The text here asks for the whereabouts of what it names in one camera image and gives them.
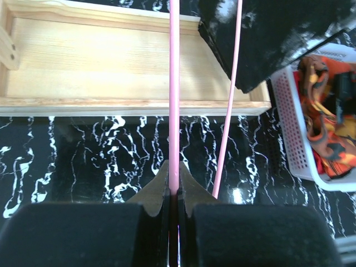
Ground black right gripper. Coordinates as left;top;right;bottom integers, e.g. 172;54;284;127
333;71;355;124

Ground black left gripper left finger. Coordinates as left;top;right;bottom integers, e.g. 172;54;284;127
1;162;170;266

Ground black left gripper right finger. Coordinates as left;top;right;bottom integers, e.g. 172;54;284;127
178;164;342;266

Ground orange patterned trousers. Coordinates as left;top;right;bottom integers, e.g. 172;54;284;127
297;55;355;179

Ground pink wire hanger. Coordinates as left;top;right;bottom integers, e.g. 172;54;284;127
169;1;243;199

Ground black white patterned trousers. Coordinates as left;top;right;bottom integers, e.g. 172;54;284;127
198;1;355;93

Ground white plastic basket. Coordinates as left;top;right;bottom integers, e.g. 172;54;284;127
269;43;356;193

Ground wooden clothes rack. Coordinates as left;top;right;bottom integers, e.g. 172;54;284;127
0;0;273;117

